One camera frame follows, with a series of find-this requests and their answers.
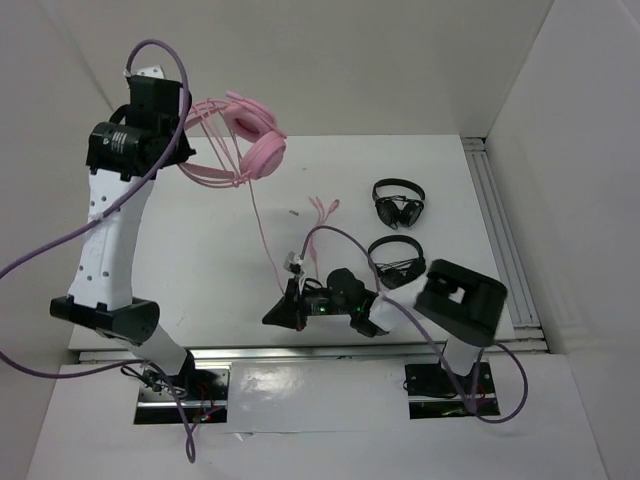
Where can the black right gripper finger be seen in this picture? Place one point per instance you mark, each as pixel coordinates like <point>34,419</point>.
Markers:
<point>283,314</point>
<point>292,288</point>

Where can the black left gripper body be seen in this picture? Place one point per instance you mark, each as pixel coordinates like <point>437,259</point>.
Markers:
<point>183,152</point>

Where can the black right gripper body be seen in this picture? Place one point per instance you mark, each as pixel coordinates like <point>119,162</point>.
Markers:
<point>320,302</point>

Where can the pink gaming headphones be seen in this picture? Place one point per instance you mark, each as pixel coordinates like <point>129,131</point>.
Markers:
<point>244,137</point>

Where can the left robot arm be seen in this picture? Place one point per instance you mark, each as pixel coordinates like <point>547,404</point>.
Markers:
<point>120,152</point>

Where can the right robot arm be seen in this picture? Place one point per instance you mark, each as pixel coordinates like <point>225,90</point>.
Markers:
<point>464,303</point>

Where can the black headphones near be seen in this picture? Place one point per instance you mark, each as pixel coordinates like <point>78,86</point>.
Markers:
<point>397,273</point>

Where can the black headphones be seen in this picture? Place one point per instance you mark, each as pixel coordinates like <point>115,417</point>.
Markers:
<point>397,273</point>
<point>397,211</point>

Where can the black headphones far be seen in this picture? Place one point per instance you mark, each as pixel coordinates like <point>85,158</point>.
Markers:
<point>397,211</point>

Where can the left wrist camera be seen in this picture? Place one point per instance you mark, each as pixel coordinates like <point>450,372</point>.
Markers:
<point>154,71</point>

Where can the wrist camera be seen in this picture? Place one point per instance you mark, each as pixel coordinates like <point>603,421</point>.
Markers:
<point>154,71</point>
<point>294,264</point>

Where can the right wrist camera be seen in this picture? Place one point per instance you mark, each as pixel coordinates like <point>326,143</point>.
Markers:
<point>294,264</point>

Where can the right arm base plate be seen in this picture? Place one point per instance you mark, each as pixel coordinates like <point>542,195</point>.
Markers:
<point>431,394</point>

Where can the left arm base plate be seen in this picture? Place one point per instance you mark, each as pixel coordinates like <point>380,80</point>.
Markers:
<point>206,403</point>

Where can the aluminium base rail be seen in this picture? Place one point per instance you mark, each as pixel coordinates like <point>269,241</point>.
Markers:
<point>527,346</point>

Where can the aluminium side rail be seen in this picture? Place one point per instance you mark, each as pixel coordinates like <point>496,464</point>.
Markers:
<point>520,302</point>

